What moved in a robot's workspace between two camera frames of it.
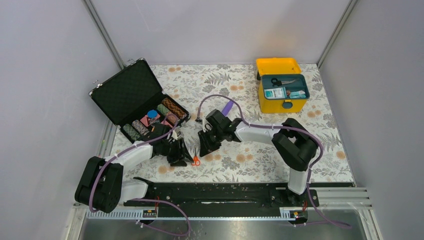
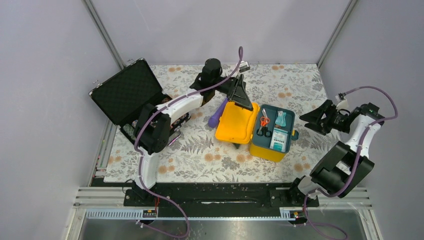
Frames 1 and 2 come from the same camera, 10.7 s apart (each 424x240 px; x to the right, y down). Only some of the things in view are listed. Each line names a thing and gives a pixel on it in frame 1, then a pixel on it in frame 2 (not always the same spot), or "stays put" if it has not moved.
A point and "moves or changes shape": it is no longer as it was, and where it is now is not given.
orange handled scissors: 195,159 to 264,120
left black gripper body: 174,150 to 229,86
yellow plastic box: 278,66 to 235,125
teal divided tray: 285,86 to 273,128
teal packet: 297,94 to 281,118
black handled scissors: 275,82 moves or changes shape
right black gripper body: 212,138 to 333,120
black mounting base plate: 231,194 stays put
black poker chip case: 134,100 stays put
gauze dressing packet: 275,93 moves or changes shape
